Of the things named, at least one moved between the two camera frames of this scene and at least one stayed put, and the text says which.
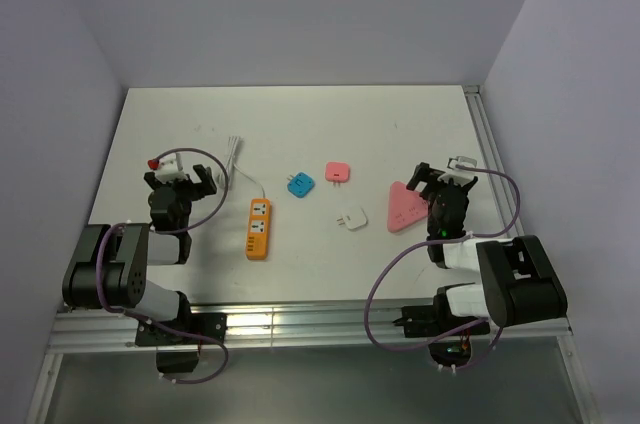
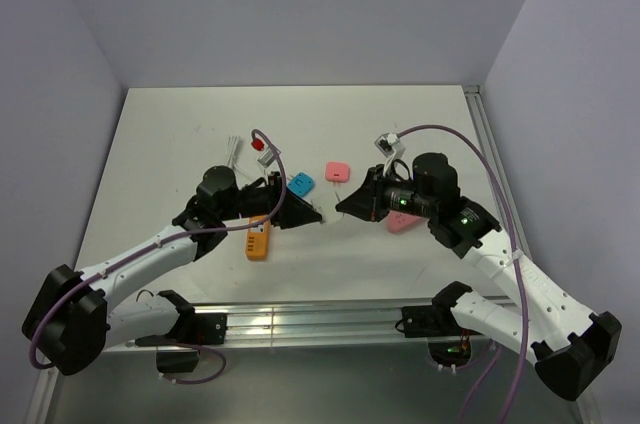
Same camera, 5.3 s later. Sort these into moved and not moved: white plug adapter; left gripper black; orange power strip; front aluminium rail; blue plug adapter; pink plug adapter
Moved: white plug adapter; left gripper black
Not moved: blue plug adapter; orange power strip; front aluminium rail; pink plug adapter
